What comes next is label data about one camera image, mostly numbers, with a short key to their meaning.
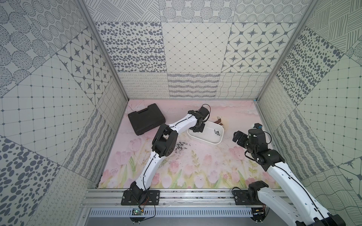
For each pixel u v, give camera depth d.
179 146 0.93
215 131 1.01
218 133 1.00
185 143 0.95
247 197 0.73
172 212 0.70
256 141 0.58
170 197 0.76
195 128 0.88
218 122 1.04
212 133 1.00
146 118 1.02
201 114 0.81
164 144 0.62
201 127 0.92
